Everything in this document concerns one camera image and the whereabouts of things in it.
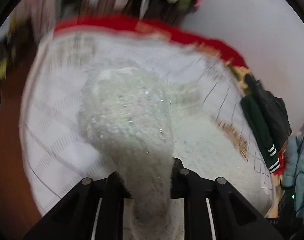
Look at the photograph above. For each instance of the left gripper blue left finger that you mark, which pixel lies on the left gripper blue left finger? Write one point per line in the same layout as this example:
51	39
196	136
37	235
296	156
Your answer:
113	187

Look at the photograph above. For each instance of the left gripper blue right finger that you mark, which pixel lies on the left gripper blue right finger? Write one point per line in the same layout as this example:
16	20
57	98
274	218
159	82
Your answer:
187	183

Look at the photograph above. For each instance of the white fluffy cardigan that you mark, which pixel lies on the white fluffy cardigan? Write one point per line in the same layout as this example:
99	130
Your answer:
141	123

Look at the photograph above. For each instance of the white floral grid sheet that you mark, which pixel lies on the white floral grid sheet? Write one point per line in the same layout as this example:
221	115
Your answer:
56	157

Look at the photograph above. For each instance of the dark green striped garment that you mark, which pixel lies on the dark green striped garment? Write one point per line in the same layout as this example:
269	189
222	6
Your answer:
261	133

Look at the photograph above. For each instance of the black leather jacket folded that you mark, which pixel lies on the black leather jacket folded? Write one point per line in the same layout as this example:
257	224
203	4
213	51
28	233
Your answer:
273	110

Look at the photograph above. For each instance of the blue-grey quilt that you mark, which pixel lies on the blue-grey quilt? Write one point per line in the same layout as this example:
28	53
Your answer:
294	169

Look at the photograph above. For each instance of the red floral blanket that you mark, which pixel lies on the red floral blanket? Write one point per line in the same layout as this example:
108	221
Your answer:
169	33

